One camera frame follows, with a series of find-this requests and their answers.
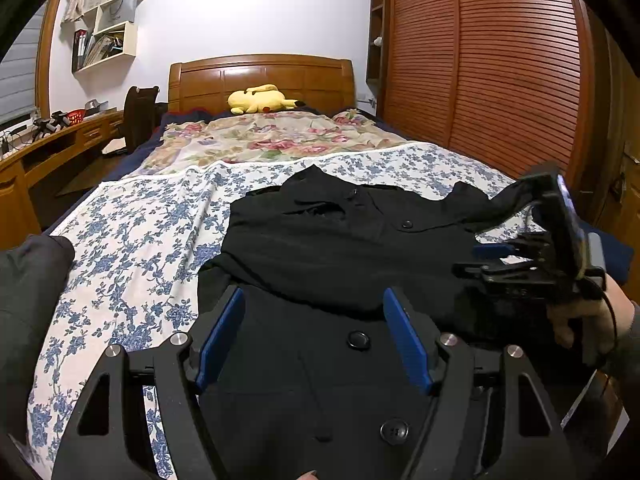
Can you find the white wall shelf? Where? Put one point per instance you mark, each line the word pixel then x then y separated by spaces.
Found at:
pixel 125 45

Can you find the dark grey cloth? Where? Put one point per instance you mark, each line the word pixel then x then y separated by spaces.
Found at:
pixel 30 320

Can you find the red basket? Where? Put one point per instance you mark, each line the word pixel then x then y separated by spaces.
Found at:
pixel 75 116

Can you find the row of books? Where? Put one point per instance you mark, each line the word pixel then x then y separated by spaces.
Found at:
pixel 102 47

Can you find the black coat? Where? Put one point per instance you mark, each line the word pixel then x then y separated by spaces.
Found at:
pixel 325 260

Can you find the blue floral bed sheet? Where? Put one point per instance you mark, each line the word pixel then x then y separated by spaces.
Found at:
pixel 135 240

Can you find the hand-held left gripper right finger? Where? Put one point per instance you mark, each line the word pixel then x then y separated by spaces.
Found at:
pixel 407 346

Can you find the person's right hand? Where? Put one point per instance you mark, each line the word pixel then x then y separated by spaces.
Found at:
pixel 575 325

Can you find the wooden door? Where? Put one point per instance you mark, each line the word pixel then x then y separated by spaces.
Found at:
pixel 622 125

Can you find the black gadgets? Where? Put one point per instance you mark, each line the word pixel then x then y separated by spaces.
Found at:
pixel 50 124

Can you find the white paper bag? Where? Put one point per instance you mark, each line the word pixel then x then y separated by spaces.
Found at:
pixel 117 12

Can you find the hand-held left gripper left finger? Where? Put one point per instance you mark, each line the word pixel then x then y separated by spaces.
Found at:
pixel 222 341

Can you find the yellow plush toy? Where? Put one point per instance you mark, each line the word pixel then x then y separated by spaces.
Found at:
pixel 257 100

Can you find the wooden headboard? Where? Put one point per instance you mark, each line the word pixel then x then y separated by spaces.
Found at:
pixel 260 77

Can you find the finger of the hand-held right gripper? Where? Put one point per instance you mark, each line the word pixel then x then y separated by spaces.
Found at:
pixel 492 251
pixel 480 271

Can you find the wooden desk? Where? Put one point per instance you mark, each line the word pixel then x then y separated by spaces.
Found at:
pixel 55 150

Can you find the pink floral quilt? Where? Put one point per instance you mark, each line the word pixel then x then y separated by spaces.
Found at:
pixel 260 142

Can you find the person's right forearm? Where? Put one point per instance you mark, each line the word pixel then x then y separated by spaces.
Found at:
pixel 627 342

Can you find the grey window blind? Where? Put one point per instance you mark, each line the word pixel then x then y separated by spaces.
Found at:
pixel 20 80

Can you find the dark wooden chair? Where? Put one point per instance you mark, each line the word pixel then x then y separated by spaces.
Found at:
pixel 140 120

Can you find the louvred wooden wardrobe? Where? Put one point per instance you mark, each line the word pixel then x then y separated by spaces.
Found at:
pixel 480 60

